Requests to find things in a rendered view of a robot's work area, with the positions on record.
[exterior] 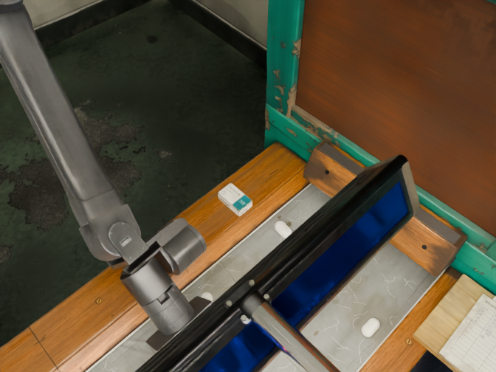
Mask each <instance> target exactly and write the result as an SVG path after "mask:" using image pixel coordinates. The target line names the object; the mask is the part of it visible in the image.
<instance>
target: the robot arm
mask: <svg viewBox="0 0 496 372"><path fill-rule="evenodd" d="M0 64H1V65H2V67H3V69H4V71H5V73H6V75H7V77H8V79H9V81H10V83H11V85H12V87H13V89H14V91H15V93H16V95H17V97H18V99H19V101H20V103H21V105H22V106H23V108H24V110H25V112H26V114H27V116H28V118H29V120H30V123H31V124H32V126H33V128H34V130H35V132H36V134H37V136H38V138H39V140H40V142H41V144H42V146H43V148H44V150H45V152H46V154H47V156H48V157H49V160H50V162H51V163H52V166H53V168H54V169H55V172H56V174H57V175H58V178H59V179H60V181H61V184H62V185H63V188H64V190H65V192H66V194H67V196H68V199H69V204H70V207H71V208H72V212H73V213H74V215H75V218H76V219H77V221H78V223H79V225H80V228H79V230H80V233H81V235H82V236H83V239H84V241H85V242H86V245H87V247H88V248H89V251H90V252H91V254H93V256H94V257H96V258H97V259H99V260H102V261H106V262H107V263H108V265H109V266H110V267H111V268H112V269H118V268H121V267H124V268H123V272H121V274H122V275H121V276H120V280H121V281H122V283H123V284H124V285H125V287H126V288H127V290H129V292H130V293H131V294H132V296H133V297H134V299H135V300H136V301H137V302H138V304H139V305H140V306H141V307H142V309H143V310H144V312H145V313H146V314H147V315H148V316H149V318H150V319H151V320H152V322H153V323H154V325H155V326H156V327H157V328H158V330H157V331H156V332H155V333H154V334H153V335H151V336H150V337H149V338H148V339H147V340H146V343H147V344H148V346H149V347H150V348H151V349H152V350H153V351H155V352H157V351H159V350H160V349H161V348H162V347H163V346H164V345H166V344H167V343H168V342H169V341H170V340H172V339H173V338H174V337H175V336H176V335H177V334H178V333H179V332H180V331H181V330H182V329H183V328H185V327H186V326H187V325H188V324H189V323H191V322H192V321H193V320H194V319H195V318H196V317H198V316H199V315H200V314H201V313H202V312H203V311H204V310H205V309H206V308H207V307H208V306H210V305H211V304H212V301H211V300H207V299H204V298H203V297H199V296H196V297H194V298H193V299H192V300H191V301H190V302H188V301H187V299H186V298H185V296H184V295H183V294H182V293H181V291H180V290H179V288H178V287H177V285H176V284H175V283H174V282H173V281H172V279H171V277H170V276H169V275H168V273H170V274H173V275H176V276H178V275H180V274H181V273H183V272H184V271H185V270H186V268H188V267H189V265H191V264H192V263H193V262H194V261H195V260H196V259H197V258H198V257H199V256H200V255H201V254H202V253H203V252H205V251H206V249H207V245H206V242H205V240H204V239H203V237H202V235H201V234H200V233H199V231H198V230H197V229H196V228H194V227H193V226H191V225H190V224H188V222H187V221H186V220H185V219H184V218H177V219H174V220H173V221H171V222H169V223H166V225H165V226H163V227H162V228H160V229H159V230H157V231H156V232H155V233H151V235H150V236H148V237H147V238H146V239H144V240H142V239H141V231H140V227H139V225H138V223H137V221H136V219H135V217H134V215H133V213H132V212H131V209H130V207H129V206H128V204H125V203H124V201H123V199H122V197H121V195H120V193H119V191H118V189H117V188H116V186H115V185H114V183H113V182H112V181H111V180H110V178H109V177H108V175H107V173H106V172H105V170H104V168H103V166H102V165H101V163H100V160H99V159H98V157H97V154H96V153H95V151H94V149H93V147H92V144H91V143H90V141H89V138H88V137H87V135H86V132H85V131H84V129H83V126H82V125H81V123H80V121H79V119H78V116H77V115H76V113H75V111H74V109H73V108H72V105H71V103H70V102H69V99H68V97H67V96H66V93H65V91H64V90H63V87H62V85H61V83H60V81H59V79H58V77H57V75H56V74H55V71H54V69H53V68H52V65H51V63H50V62H49V59H48V57H47V55H46V53H45V51H44V49H43V47H42V46H41V43H40V41H39V40H38V37H37V35H36V33H35V30H34V29H33V25H32V20H31V18H30V15H29V13H28V11H27V8H26V7H25V5H24V4H23V0H0ZM167 272H168V273H167Z"/></svg>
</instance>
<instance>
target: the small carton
mask: <svg viewBox="0 0 496 372"><path fill-rule="evenodd" d="M218 199H220V200H221V201H222V202H223V203H224V204H225V205H227V206H228V207H229V208H230V209H231V210H232V211H233V212H234V213H235V214H237V215H238V216H241V215H242V214H243V213H245V212H246V211H247V210H248V209H249V208H251V207H252V200H251V199H250V198H249V197H248V196H246V195H245V194H244V193H242V192H241V191H240V190H239V189H238V188H237V187H236V186H235V185H233V184H232V183H229V184H228V186H226V187H225V188H223V189H222V190H220V191H219V192H218Z"/></svg>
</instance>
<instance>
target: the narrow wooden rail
mask: <svg viewBox="0 0 496 372"><path fill-rule="evenodd" d="M461 276H462V274H461V273H460V272H458V271H457V270H456V269H454V268H453V267H451V266H449V267H448V268H447V269H446V270H445V272H444V273H443V274H442V275H441V277H440V278H439V279H438V280H437V281H436V282H435V283H434V284H433V285H432V287H431V288H430V289H429V290H428V291H427V293H426V294H425V295H424V296H423V297H422V299H420V301H419V302H418V303H417V304H416V305H415V306H414V307H413V309H412V310H411V311H410V312H409V314H408V315H407V316H406V317H405V318H404V319H403V321H401V322H400V324H399V325H398V326H397V327H396V328H395V330H394V331H393V332H392V333H391V334H390V336H389V337H388V338H387V339H386V340H385V341H384V342H383V343H382V344H381V346H380V347H379V348H378V349H377V350H376V352H375V353H374V354H373V355H372V357H371V358H370V359H369V360H368V361H367V362H366V363H365V364H364V365H363V367H362V368H361V369H360V370H359V371H358V372H410V371H411V370H412V369H413V367H414V366H415V365H416V363H417V362H418V361H419V360H420V359H421V357H422V356H423V355H424V353H425V352H426V351H427V349H426V348H425V347H424V346H423V345H422V344H420V343H419V342H418V341H417V340H415V339H414V338H413V337H412V335H413V333H414V332H415V331H416V329H417V328H418V327H419V326H420V325H421V324H422V323H423V322H424V320H425V319H426V318H427V316H428V315H429V314H430V313H431V311H432V310H433V309H434V308H435V307H436V306H437V305H438V303H439V302H440V301H441V300H442V298H443V297H444V296H445V295H446V293H447V292H448V291H449V290H450V289H451V288H452V287H453V285H454V284H455V283H456V282H457V280H458V279H459V278H460V277H461Z"/></svg>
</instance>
